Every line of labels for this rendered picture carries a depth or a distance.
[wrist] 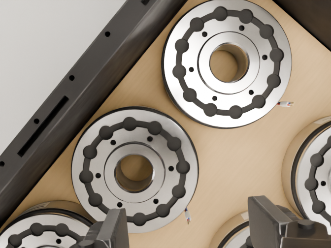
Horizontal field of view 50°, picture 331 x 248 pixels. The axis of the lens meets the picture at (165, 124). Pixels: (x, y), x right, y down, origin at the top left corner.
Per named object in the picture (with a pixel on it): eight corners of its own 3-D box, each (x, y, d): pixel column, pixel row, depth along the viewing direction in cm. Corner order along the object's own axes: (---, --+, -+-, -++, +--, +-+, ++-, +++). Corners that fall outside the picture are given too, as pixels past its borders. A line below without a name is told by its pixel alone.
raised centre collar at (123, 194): (139, 214, 28) (138, 216, 28) (91, 175, 28) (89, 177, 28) (178, 167, 28) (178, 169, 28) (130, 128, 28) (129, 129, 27)
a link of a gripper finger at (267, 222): (278, 286, 12) (250, 241, 16) (297, 284, 12) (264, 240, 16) (274, 223, 12) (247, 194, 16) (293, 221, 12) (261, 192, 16)
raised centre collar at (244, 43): (234, 107, 28) (236, 107, 27) (183, 71, 28) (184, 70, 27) (271, 56, 28) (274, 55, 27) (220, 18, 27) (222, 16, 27)
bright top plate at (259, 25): (240, 151, 29) (241, 152, 28) (138, 78, 28) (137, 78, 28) (314, 49, 28) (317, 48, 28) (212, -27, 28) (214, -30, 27)
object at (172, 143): (144, 255, 29) (143, 259, 29) (47, 179, 29) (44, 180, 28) (222, 162, 29) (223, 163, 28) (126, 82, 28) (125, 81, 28)
